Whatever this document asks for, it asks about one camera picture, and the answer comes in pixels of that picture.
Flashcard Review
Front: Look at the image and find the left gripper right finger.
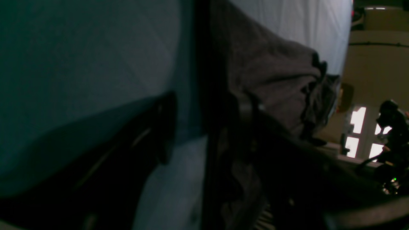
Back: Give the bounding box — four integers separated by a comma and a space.
236, 94, 408, 230

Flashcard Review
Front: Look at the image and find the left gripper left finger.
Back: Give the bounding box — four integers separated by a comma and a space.
1, 91, 178, 230

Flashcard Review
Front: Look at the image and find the black T-shirt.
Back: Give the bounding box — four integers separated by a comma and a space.
195, 0, 339, 230

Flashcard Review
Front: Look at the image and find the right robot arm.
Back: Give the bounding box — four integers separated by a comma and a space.
355, 100, 409, 195

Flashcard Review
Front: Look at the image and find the blue table cloth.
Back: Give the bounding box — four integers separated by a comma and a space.
1, 0, 353, 230

